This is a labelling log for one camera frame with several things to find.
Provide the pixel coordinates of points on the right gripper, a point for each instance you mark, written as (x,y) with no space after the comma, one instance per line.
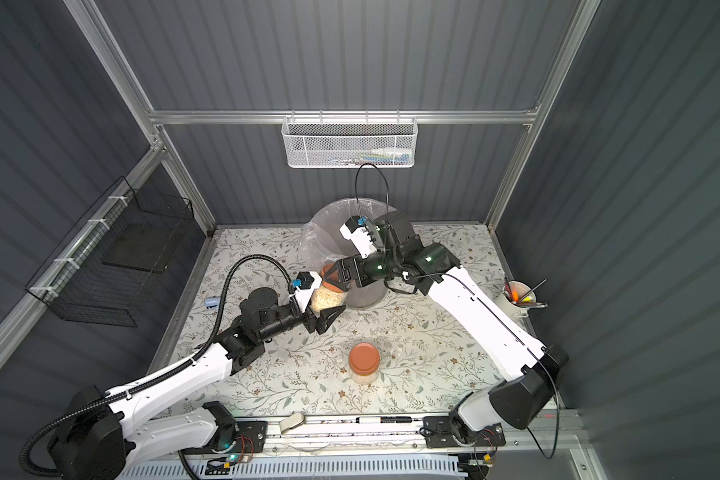
(348,273)

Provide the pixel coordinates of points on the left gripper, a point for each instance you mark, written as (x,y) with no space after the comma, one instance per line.
(310,320)

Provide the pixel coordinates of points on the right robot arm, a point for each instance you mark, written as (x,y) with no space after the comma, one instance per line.
(388,248)

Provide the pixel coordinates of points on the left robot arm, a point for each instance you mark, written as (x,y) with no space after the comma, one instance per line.
(110,432)

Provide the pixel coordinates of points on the oatmeal jar orange lid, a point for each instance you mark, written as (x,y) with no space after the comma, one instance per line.
(364,361)

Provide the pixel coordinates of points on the grey mesh trash bin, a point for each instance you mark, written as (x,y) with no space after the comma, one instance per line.
(363,297)

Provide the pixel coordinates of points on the clear plastic bin liner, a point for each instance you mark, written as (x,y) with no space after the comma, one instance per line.
(321,241)

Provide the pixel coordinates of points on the light blue plastic clip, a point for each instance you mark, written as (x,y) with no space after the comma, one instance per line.
(212,302)

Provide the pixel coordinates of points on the pens in white basket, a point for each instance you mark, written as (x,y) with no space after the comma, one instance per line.
(392,157)

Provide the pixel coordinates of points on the white utensil cup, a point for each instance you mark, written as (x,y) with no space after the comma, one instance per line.
(515,299)

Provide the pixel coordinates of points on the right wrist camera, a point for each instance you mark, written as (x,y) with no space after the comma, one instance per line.
(355,230)

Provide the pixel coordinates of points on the white wire wall basket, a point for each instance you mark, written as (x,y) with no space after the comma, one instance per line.
(308,145)

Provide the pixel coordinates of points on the black wire wall basket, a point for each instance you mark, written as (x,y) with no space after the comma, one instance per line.
(107,273)

